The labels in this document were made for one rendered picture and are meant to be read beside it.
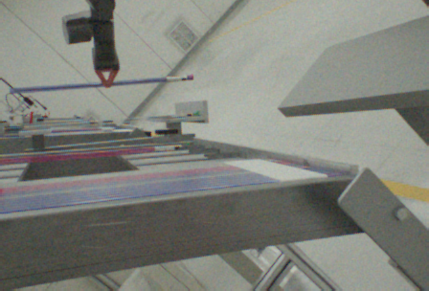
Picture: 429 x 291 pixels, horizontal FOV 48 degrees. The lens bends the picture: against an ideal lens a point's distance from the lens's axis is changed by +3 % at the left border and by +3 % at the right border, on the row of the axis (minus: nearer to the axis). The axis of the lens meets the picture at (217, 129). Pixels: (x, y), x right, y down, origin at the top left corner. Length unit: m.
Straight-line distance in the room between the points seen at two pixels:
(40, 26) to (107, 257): 8.25
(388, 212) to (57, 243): 0.32
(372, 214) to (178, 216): 0.19
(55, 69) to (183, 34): 2.35
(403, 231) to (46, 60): 8.21
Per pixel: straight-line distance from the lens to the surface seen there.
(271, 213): 0.49
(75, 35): 1.27
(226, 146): 0.93
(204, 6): 9.14
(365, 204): 0.49
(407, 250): 0.54
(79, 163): 1.12
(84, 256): 0.46
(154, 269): 2.03
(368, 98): 0.99
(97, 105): 8.55
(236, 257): 1.55
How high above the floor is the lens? 1.01
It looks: 15 degrees down
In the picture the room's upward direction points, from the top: 46 degrees counter-clockwise
